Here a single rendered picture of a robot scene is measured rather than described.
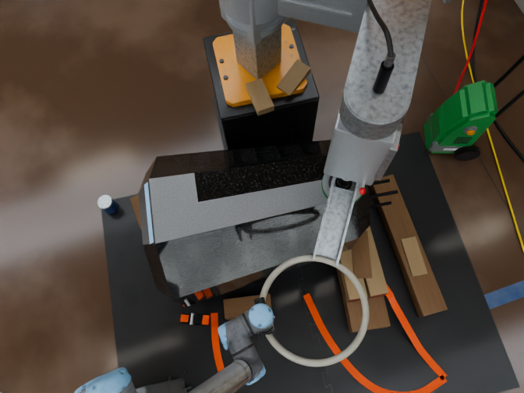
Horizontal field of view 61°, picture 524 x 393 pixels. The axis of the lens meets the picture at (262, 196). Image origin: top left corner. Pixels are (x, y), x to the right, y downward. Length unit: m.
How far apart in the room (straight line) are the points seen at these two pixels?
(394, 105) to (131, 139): 2.42
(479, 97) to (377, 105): 1.68
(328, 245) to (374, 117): 0.82
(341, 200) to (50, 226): 2.18
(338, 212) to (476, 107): 1.33
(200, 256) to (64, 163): 1.68
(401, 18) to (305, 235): 1.15
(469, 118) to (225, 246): 1.74
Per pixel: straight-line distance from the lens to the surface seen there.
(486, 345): 3.27
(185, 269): 2.36
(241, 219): 2.25
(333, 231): 2.13
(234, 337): 1.74
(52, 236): 3.50
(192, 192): 2.33
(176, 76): 3.77
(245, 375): 1.69
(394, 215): 3.13
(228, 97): 2.66
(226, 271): 2.38
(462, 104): 3.17
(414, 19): 1.76
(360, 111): 1.50
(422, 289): 3.06
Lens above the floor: 3.01
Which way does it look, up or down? 70 degrees down
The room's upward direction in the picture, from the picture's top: 6 degrees counter-clockwise
